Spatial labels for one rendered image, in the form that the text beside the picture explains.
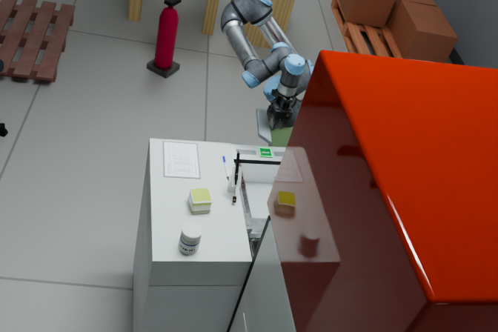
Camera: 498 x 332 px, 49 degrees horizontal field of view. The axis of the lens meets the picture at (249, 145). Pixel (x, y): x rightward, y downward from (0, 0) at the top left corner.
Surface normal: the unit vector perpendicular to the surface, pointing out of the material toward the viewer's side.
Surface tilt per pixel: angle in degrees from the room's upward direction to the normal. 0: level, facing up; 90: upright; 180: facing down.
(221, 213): 0
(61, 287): 0
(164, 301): 90
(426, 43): 90
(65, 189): 0
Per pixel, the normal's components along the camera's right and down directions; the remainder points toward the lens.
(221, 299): 0.15, 0.67
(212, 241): 0.22, -0.74
